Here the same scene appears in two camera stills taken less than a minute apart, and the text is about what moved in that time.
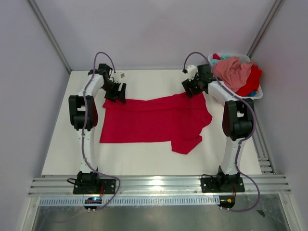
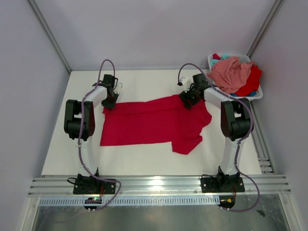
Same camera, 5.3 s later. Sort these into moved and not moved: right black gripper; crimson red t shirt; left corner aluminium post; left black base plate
Moved: right black gripper
Not moved: crimson red t shirt; left black base plate; left corner aluminium post
